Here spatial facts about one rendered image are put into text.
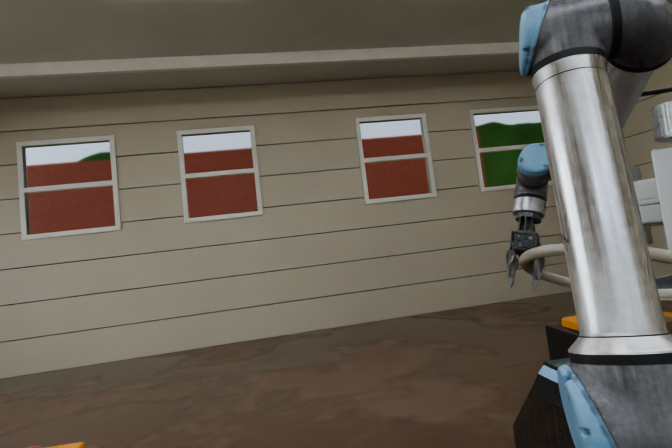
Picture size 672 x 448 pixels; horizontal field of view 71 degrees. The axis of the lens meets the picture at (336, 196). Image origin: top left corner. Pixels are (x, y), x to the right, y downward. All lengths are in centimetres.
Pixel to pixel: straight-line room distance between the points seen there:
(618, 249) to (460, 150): 775
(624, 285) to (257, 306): 702
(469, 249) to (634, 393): 765
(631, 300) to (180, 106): 750
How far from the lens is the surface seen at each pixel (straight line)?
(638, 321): 78
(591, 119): 82
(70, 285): 797
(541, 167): 138
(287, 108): 788
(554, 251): 129
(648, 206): 274
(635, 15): 92
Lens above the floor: 136
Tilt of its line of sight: 5 degrees up
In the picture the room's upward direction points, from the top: 7 degrees counter-clockwise
